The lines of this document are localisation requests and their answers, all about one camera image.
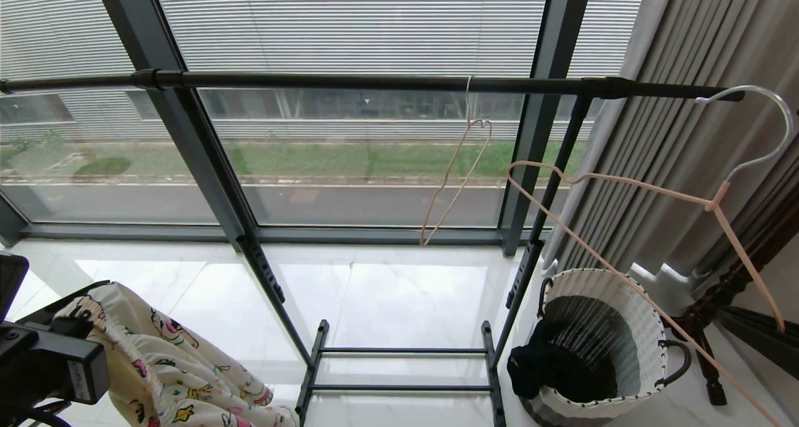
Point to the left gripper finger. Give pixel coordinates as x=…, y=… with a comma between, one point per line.
x=40, y=324

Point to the cream printed garment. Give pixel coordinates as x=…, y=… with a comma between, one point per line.
x=175, y=377

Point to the pink clothes hanger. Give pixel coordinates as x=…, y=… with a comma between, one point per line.
x=649, y=190
x=450, y=190

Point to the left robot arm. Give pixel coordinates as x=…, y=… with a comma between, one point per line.
x=11, y=283

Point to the black clothes rack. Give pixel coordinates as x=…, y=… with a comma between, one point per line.
x=312, y=80

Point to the white laundry basket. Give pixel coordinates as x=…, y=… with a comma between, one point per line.
x=630, y=289

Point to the window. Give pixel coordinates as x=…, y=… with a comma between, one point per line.
x=343, y=27

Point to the black garment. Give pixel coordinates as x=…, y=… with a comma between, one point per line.
x=549, y=364

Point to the beige curtain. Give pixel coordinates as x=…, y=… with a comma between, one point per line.
x=686, y=102

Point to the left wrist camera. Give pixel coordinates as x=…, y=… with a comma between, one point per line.
x=62, y=368

